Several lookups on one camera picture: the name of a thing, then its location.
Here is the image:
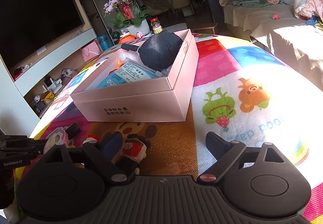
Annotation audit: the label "orange plastic toy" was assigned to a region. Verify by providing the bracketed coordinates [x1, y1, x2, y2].
[109, 58, 124, 74]

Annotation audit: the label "orange round bowl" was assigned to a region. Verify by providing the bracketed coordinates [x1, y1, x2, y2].
[118, 34, 137, 44]

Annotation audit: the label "blue snack packet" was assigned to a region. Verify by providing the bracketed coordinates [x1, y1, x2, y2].
[96, 60, 162, 89]

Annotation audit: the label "colourful cartoon play mat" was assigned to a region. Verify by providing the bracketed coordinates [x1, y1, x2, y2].
[16, 34, 322, 223]

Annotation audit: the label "black remote stick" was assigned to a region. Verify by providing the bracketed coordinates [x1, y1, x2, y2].
[65, 122, 81, 140]

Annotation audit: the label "black round plush toy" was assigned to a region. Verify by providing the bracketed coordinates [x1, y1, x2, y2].
[121, 32, 183, 72]

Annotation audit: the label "pink cardboard box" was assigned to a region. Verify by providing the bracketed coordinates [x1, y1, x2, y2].
[71, 30, 199, 122]

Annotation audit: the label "red black toy figure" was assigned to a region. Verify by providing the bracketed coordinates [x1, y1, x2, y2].
[115, 134, 151, 176]

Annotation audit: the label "red lid glass jar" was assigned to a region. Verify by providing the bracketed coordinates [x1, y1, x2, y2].
[150, 18, 163, 34]

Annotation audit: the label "white tv cabinet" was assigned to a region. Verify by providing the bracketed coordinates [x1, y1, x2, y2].
[1, 0, 96, 135]

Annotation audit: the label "black television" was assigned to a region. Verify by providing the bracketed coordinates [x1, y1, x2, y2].
[0, 0, 84, 70]

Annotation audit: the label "blue water bottle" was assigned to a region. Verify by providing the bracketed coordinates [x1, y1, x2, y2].
[98, 33, 113, 51]

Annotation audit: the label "beige sofa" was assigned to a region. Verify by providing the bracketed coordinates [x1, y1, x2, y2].
[219, 0, 322, 88]

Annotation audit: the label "purple orchid flower pot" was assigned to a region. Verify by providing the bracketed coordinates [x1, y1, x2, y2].
[103, 0, 151, 36]

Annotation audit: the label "pink paper bag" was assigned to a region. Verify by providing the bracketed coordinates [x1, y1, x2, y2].
[79, 41, 102, 62]

